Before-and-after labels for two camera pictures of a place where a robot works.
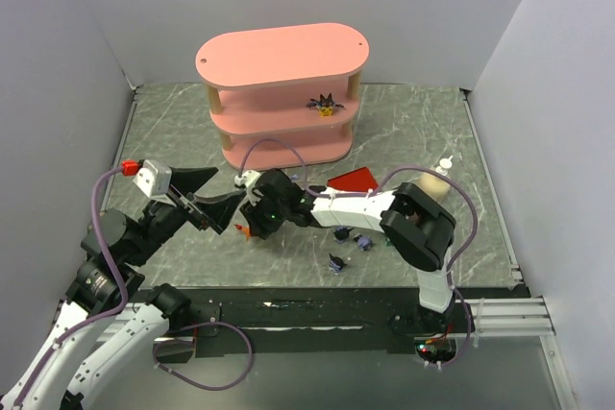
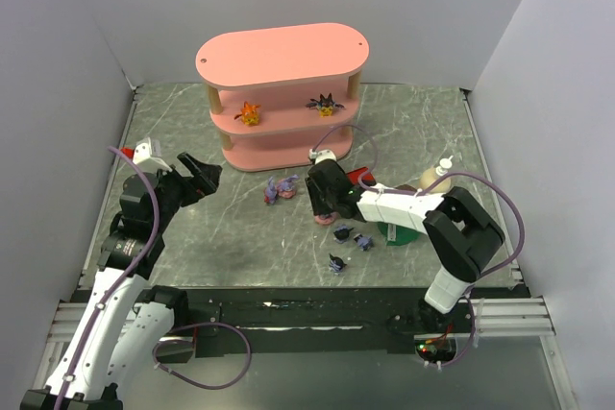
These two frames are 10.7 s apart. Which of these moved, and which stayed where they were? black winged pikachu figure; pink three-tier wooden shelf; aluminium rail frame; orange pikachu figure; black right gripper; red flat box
Moved: black right gripper; orange pikachu figure
Stayed: black winged pikachu figure; pink three-tier wooden shelf; red flat box; aluminium rail frame
